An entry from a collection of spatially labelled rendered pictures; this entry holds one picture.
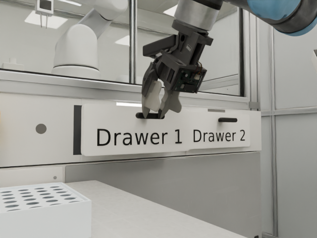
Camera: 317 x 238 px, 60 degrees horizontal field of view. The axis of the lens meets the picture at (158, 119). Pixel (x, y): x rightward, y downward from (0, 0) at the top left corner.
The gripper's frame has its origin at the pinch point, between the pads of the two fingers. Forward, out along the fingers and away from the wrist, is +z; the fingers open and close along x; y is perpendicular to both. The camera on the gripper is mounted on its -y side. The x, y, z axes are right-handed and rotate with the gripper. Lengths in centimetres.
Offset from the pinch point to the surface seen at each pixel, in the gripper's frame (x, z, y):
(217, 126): 30.1, 7.4, -5.2
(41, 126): -21.3, 8.8, -6.4
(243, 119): 42.7, 5.3, -6.6
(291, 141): 168, 46, -44
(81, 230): -24.5, -1.6, 27.9
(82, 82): -12.7, 0.4, -12.0
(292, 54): 168, -10, -80
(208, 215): 27.4, 30.7, 8.9
